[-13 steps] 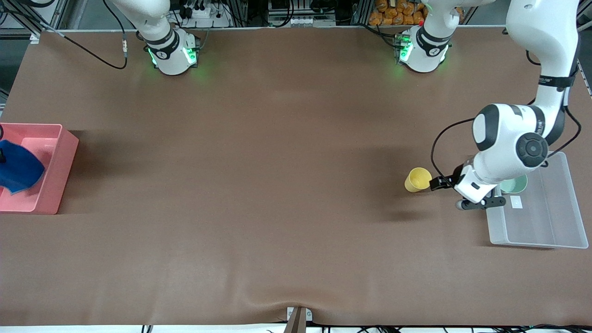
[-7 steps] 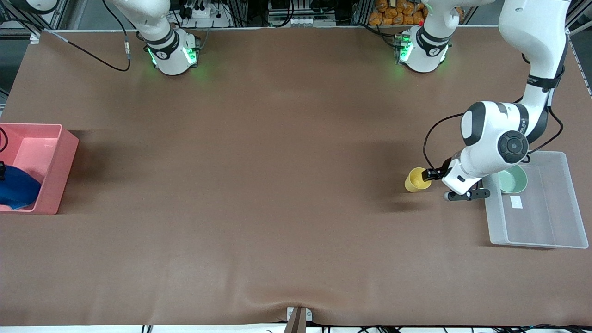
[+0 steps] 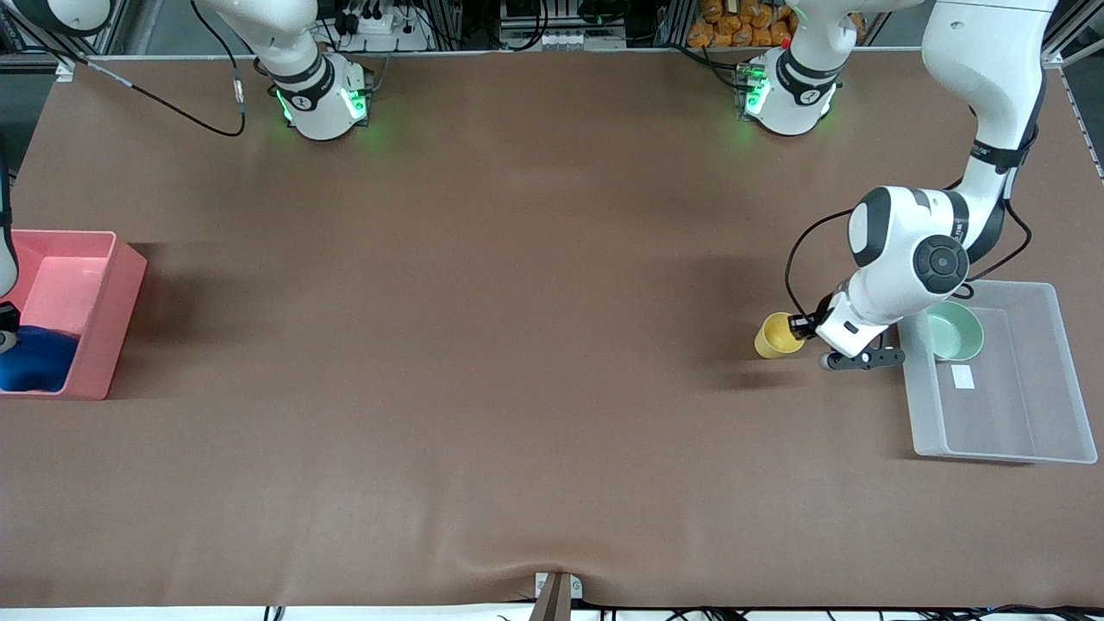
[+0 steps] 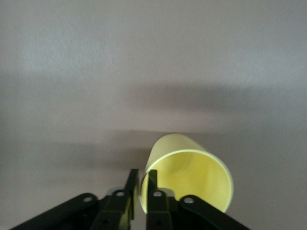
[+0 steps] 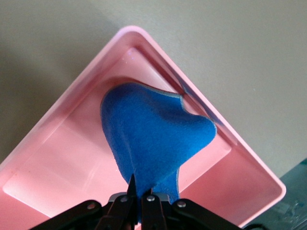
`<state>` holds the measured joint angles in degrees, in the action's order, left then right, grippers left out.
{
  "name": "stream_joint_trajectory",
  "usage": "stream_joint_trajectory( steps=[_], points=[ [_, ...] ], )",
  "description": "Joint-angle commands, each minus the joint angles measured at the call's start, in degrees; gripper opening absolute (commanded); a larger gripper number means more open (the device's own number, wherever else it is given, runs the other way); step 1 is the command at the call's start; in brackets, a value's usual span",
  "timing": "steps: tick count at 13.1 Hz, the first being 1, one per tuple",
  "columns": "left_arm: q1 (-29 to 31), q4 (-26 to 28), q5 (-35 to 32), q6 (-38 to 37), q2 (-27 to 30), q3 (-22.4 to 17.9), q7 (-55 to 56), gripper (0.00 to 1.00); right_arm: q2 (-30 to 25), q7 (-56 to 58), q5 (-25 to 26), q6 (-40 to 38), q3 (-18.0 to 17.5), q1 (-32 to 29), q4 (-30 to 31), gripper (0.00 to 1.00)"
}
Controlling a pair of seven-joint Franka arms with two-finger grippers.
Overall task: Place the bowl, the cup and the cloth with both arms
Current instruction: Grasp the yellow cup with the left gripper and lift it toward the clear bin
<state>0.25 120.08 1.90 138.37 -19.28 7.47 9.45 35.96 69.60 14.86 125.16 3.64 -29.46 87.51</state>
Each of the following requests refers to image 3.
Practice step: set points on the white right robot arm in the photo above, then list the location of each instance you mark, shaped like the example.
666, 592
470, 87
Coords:
315, 95

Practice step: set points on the white power strip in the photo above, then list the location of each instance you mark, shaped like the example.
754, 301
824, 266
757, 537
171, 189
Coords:
379, 24

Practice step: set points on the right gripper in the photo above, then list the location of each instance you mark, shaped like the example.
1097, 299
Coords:
6, 320

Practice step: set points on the brown table cover mat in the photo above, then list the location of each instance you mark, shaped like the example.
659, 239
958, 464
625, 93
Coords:
552, 302

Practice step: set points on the blue cloth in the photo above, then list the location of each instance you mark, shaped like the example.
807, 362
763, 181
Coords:
34, 362

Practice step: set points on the pink plastic bin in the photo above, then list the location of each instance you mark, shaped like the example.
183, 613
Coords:
95, 310

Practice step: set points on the orange packed snack bag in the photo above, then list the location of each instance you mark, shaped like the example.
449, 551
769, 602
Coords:
742, 24

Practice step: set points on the clear plastic bin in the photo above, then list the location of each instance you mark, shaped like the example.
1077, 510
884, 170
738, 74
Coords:
1018, 405

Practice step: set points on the grey control box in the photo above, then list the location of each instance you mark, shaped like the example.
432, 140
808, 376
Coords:
561, 34

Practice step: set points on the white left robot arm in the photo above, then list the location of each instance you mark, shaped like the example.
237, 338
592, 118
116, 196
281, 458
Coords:
906, 250

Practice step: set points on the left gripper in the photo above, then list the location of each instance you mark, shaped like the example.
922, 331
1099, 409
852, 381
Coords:
818, 316

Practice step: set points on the light green bowl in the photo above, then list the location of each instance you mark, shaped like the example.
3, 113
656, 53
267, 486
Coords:
956, 332

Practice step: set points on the yellow cup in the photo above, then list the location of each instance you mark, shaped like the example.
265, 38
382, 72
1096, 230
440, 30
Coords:
776, 338

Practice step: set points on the aluminium frame post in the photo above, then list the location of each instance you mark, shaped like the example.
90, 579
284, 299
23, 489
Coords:
1074, 30
112, 43

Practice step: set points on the white paper label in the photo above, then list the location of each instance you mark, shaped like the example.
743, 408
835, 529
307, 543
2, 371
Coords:
962, 377

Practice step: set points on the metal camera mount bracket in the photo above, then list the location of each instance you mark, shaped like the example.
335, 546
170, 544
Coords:
555, 595

